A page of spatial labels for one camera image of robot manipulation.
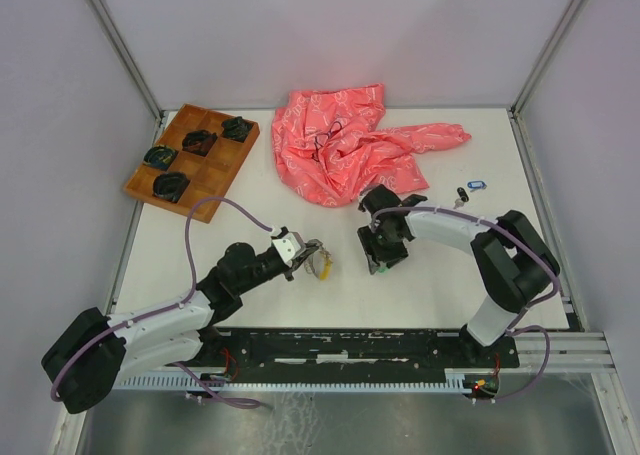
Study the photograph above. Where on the key with black head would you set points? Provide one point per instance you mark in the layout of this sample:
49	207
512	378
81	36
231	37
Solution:
462	198

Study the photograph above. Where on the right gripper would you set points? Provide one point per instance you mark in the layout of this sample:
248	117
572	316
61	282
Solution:
375	254

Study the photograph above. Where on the left aluminium frame post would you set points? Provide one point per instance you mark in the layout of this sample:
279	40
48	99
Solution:
122	51

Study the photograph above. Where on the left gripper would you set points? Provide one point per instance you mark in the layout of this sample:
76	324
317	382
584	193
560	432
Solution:
309	248

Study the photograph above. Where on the white cable duct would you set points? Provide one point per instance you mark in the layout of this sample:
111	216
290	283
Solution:
180	381

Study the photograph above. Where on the dark rolled item top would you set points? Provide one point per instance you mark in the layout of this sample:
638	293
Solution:
236	129

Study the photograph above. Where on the blue key tag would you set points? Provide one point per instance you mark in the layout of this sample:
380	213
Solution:
476	185

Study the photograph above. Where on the right aluminium frame post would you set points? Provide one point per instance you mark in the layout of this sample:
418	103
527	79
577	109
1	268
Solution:
550	49

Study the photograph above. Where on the large keyring with yellow handle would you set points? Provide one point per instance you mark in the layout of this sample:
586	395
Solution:
319	264

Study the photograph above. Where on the dark rolled item middle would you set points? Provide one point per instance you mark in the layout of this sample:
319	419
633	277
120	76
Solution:
199	142

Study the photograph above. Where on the eyeglasses on cloth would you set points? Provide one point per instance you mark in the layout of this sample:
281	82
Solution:
321	139

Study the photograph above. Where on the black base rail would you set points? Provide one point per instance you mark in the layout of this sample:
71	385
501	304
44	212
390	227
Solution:
330	354

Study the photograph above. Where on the dark green rolled item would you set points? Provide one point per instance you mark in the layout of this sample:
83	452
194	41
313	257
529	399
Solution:
160	157

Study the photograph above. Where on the aluminium frame post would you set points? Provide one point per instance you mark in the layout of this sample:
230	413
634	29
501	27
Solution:
122	51
550	49

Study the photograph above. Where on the dark rolled item bottom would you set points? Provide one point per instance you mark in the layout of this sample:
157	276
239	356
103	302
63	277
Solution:
170	186

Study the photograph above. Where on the pink patterned cloth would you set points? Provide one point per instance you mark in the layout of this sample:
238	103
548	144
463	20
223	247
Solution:
361	155

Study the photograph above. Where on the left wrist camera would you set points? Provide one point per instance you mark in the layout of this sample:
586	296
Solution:
288	244

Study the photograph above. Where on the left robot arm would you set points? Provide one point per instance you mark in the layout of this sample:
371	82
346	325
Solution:
97	351

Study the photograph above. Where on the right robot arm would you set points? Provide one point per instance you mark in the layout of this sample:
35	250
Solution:
517	268

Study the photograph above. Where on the wooden compartment tray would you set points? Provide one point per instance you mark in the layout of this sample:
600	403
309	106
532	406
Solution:
193	162

